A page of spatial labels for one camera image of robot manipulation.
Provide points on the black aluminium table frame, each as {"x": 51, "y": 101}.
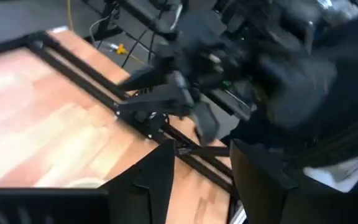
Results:
{"x": 210, "y": 152}

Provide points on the grey box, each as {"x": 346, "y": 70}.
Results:
{"x": 337, "y": 174}

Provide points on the black stand leg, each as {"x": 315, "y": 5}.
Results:
{"x": 141, "y": 12}

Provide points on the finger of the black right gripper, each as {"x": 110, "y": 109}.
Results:
{"x": 160, "y": 101}
{"x": 151, "y": 77}

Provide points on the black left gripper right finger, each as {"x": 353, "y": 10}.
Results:
{"x": 259, "y": 193}

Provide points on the beige plastic tray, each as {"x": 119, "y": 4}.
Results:
{"x": 85, "y": 183}

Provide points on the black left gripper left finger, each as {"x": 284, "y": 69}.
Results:
{"x": 145, "y": 193}

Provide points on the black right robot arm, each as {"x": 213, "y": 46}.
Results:
{"x": 306, "y": 87}

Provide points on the yellow power plug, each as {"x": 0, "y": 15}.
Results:
{"x": 121, "y": 49}

